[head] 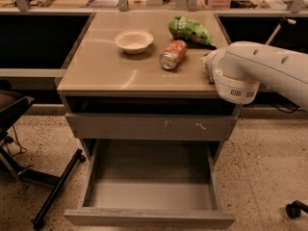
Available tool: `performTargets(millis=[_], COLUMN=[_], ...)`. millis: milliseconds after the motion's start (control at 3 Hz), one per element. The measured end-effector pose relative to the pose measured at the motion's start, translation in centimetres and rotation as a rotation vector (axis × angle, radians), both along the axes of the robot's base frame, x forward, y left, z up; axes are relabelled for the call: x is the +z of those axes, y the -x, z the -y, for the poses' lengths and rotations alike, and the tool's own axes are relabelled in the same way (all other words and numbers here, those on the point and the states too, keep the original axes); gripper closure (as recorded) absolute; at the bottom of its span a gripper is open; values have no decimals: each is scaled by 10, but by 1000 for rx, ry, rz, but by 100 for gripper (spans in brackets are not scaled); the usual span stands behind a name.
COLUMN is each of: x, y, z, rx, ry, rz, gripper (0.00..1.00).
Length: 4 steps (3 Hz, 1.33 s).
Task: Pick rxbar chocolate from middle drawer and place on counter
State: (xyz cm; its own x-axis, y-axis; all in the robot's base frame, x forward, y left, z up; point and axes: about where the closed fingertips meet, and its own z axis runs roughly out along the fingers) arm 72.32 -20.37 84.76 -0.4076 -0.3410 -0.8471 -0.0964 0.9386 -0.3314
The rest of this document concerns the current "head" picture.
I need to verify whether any open grey lower drawer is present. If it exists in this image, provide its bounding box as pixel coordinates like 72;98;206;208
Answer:
64;141;235;230

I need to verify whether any white bowl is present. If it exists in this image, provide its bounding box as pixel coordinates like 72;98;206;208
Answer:
115;30;154;55

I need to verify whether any grey drawer cabinet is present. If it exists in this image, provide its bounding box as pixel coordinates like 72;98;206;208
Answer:
58;10;240;157

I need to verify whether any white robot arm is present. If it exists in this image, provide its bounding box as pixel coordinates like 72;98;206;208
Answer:
202;41;308;110

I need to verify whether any white stick with black grip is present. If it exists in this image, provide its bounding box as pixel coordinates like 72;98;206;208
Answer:
265;17;296;45

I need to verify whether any black floor cable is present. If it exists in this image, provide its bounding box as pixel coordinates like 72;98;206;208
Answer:
3;125;28;159

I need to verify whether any grey upper drawer front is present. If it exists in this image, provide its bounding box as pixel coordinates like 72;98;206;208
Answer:
65;113;237;141

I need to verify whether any orange soda can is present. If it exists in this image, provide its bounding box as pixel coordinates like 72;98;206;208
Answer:
160;39;187;70

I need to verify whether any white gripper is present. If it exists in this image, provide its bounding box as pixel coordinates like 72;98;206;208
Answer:
201;47;226;83

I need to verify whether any black rolling stand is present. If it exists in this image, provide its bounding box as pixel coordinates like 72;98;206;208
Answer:
0;90;87;231

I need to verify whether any black caster wheel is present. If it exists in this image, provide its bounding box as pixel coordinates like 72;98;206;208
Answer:
286;200;308;218

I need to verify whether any green chip bag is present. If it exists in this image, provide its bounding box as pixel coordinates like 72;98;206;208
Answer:
168;16;216;47

